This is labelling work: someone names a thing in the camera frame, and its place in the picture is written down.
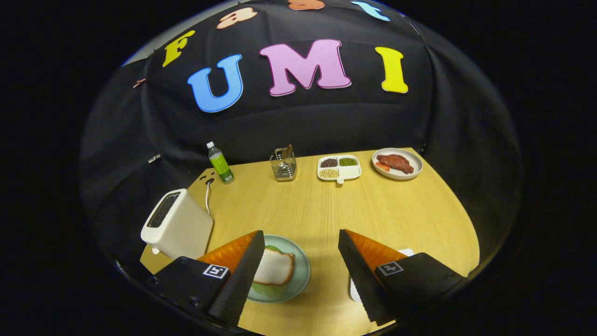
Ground pale green round plate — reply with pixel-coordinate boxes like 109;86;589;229
247;234;311;303

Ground metal wire utensil holder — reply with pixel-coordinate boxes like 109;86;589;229
269;145;298;182

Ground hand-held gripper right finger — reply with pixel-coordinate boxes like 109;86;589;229
338;228;467;327

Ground white divided bean dish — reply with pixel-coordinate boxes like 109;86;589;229
317;154;362;185

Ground bread slice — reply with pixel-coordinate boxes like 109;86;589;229
253;247;296;287

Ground green label water bottle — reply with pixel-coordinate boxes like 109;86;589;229
207;141;235;185

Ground white round meat plate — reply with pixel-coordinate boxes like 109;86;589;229
372;147;424;181

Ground black backdrop cloth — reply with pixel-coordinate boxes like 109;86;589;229
79;0;522;262

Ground white toaster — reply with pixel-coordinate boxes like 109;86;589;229
140;189;215;260

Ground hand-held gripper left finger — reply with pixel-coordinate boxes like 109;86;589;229
144;229;266;329

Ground brown meat slab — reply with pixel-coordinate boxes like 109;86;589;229
376;154;415;175

